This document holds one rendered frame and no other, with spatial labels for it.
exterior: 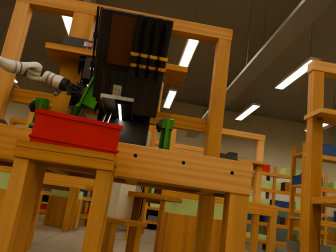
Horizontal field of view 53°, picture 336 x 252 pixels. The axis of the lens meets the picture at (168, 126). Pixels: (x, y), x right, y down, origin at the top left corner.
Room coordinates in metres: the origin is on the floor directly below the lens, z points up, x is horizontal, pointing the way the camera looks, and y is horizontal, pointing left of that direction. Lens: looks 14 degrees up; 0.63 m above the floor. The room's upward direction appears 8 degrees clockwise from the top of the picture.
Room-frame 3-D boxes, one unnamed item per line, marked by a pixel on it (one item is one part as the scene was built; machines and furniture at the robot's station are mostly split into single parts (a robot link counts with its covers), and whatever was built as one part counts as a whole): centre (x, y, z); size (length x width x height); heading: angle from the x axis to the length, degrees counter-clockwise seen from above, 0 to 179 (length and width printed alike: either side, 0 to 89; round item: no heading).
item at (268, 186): (9.19, -2.94, 1.12); 3.22 x 0.55 x 2.23; 95
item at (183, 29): (2.11, 0.39, 1.89); 1.50 x 0.09 x 0.09; 95
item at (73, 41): (2.00, 0.67, 1.59); 0.15 x 0.07 x 0.07; 95
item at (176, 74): (2.07, 0.38, 1.52); 0.90 x 0.25 x 0.04; 95
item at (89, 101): (1.74, 0.43, 1.17); 0.13 x 0.12 x 0.20; 95
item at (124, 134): (1.95, 0.27, 1.07); 0.30 x 0.18 x 0.34; 95
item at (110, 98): (1.71, 0.28, 1.11); 0.39 x 0.16 x 0.03; 5
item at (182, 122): (2.17, 0.39, 1.23); 1.30 x 0.05 x 0.09; 95
